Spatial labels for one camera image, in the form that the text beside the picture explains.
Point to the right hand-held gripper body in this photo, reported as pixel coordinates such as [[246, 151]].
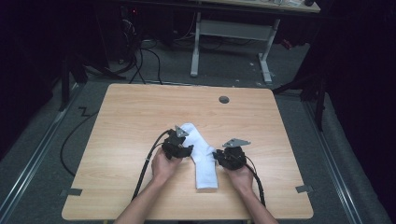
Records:
[[233, 157]]

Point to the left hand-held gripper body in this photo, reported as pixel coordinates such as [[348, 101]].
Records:
[[173, 146]]

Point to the person's left hand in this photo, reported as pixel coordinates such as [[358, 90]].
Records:
[[165, 168]]

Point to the person's right hand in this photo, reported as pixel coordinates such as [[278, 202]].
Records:
[[241, 180]]

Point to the grey tape piece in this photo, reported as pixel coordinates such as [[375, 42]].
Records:
[[72, 192], [304, 188]]

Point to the black metal stand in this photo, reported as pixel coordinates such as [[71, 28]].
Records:
[[65, 84], [319, 102]]

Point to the dark computer tower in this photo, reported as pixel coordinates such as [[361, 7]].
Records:
[[129, 34]]

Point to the white-framed wooden desk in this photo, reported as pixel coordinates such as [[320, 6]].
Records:
[[233, 29]]

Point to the black computer mouse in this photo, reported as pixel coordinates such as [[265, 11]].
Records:
[[309, 2]]

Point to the metal floor rail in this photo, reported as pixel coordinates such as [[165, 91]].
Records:
[[34, 155], [333, 161]]

